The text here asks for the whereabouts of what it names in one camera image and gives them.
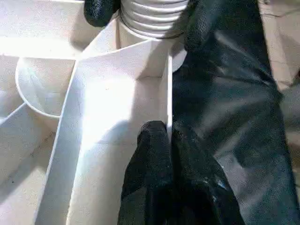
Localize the white plastic table leg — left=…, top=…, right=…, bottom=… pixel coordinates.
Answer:
left=117, top=0, right=191, bottom=39

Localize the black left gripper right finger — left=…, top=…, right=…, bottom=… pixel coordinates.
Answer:
left=170, top=121, right=245, bottom=225

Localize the black mat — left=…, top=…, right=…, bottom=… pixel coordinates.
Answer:
left=167, top=0, right=300, bottom=225

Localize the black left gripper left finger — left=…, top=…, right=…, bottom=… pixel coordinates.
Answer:
left=117, top=120, right=175, bottom=225

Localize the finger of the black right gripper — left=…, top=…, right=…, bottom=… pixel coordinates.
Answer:
left=182, top=0, right=226, bottom=53
left=83, top=0, right=122, bottom=28

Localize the white plastic table top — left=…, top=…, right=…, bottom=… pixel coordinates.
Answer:
left=0, top=0, right=188, bottom=225

